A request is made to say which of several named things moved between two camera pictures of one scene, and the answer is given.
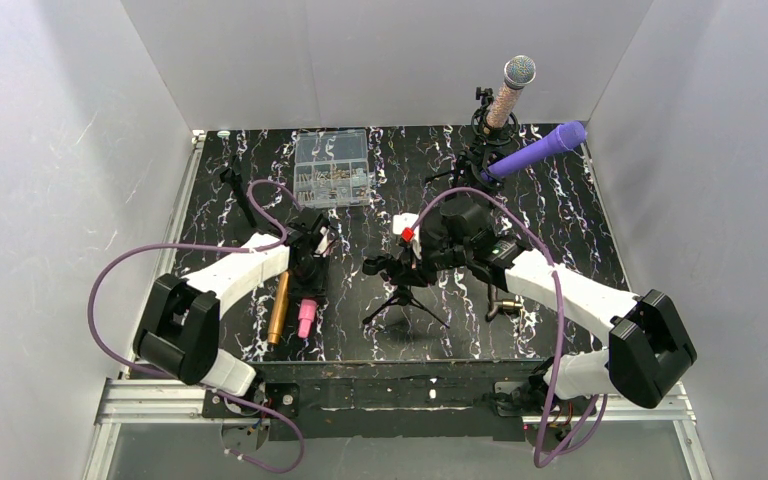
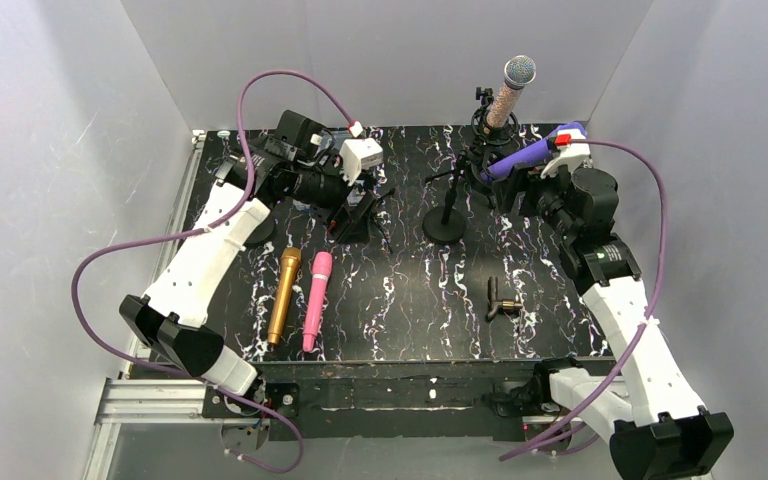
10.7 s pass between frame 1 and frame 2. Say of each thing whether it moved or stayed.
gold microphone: stayed
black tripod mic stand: moved
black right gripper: moved
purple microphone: stayed
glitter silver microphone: stayed
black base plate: stayed
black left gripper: moved
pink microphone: moved
